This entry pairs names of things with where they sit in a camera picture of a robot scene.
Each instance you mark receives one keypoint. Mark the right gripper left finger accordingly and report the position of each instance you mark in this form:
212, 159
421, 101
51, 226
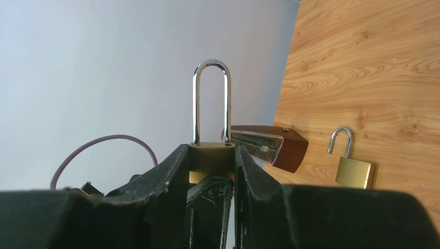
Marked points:
147, 212

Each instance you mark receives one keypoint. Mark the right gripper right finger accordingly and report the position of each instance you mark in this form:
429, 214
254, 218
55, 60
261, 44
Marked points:
269, 214

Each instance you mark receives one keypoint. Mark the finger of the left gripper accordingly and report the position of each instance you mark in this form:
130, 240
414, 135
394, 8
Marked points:
207, 213

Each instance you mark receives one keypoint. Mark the large brass padlock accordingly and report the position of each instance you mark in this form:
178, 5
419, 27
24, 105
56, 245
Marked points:
351, 173

